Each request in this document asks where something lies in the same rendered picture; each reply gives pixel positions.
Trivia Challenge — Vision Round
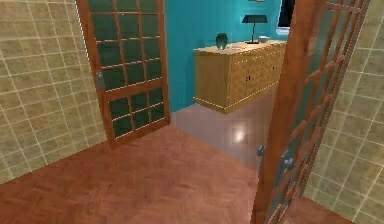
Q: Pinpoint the dark green vase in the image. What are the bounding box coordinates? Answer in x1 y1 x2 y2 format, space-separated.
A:
215 32 229 51

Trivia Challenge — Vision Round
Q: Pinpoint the light wooden sideboard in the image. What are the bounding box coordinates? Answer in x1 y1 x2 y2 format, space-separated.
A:
193 40 288 115

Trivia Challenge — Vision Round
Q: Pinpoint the wooden glass-paned room door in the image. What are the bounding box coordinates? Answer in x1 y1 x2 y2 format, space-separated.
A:
250 0 373 224
75 0 172 150

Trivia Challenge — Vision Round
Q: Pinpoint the dark window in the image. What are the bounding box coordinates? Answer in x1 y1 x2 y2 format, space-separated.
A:
277 0 296 29

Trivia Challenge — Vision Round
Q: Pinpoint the black table lamp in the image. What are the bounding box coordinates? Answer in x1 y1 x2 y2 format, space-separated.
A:
241 14 269 45

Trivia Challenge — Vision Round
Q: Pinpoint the grey door latch plate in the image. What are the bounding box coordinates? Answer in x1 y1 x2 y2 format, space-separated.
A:
96 71 106 90

